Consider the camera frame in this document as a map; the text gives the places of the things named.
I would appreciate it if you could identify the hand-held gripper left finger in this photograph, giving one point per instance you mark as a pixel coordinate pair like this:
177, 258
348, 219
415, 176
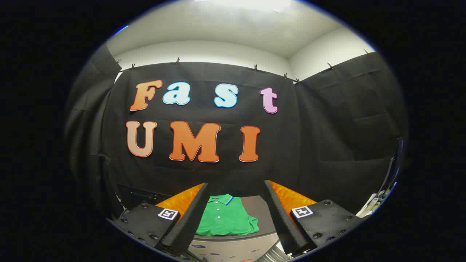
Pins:
189, 218

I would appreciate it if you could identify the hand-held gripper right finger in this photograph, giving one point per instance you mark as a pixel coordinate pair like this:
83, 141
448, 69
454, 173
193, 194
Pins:
282, 218

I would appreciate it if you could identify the green polo shirt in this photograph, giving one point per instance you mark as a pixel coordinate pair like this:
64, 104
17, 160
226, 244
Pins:
225, 218

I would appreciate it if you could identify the black backdrop cloth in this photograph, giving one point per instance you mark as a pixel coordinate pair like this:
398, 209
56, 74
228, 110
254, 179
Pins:
218, 174

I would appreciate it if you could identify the white plastic item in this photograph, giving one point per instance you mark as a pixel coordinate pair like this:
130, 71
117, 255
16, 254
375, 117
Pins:
371, 205

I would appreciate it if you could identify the row of small backdrop clips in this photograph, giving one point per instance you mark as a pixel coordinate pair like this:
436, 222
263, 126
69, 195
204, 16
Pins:
177, 60

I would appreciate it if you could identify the ceiling light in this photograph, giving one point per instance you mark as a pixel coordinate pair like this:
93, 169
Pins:
247, 3

